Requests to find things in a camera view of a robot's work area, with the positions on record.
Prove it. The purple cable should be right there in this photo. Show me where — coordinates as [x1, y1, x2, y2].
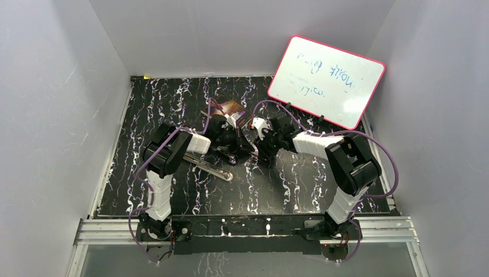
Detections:
[127, 98, 230, 264]
[250, 100, 400, 264]

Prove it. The dark paperback book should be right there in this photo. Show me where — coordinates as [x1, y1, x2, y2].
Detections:
[201, 96, 251, 128]

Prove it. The beige stapler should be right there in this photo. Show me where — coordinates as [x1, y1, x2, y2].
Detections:
[183, 153, 234, 182]

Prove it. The pink framed whiteboard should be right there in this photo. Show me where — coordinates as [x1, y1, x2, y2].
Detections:
[268, 36, 386, 130]

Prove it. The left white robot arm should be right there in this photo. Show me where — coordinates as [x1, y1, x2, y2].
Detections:
[138, 114, 254, 240]

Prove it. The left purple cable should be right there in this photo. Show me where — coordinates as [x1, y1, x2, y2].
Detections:
[127, 98, 230, 264]

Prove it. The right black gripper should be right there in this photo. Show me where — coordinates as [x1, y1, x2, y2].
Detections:
[253, 128, 282, 161]

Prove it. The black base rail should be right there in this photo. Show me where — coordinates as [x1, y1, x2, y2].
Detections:
[134, 214, 363, 260]

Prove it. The black stapler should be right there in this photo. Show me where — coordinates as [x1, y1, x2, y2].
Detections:
[211, 147, 238, 166]

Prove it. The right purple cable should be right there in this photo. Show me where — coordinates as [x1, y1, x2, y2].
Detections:
[250, 100, 400, 264]

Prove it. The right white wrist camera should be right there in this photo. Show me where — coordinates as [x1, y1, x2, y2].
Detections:
[250, 117, 269, 140]

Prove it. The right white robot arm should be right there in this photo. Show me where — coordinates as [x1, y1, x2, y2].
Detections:
[250, 115, 382, 241]

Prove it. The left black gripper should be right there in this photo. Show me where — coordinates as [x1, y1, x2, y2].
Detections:
[217, 126, 256, 154]

